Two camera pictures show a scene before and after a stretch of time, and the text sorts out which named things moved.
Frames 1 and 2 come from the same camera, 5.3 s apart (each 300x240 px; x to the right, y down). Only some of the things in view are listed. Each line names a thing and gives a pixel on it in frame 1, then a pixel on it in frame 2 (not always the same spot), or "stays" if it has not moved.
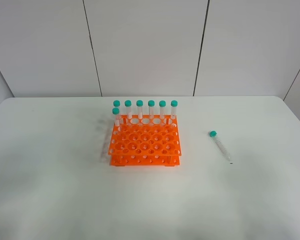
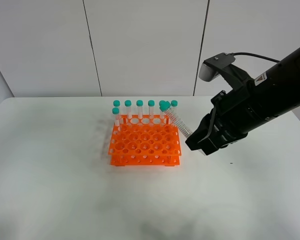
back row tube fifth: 162,105 stays
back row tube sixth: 174,104 stays
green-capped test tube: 213,133 → 165,106
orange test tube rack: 146,140 stays
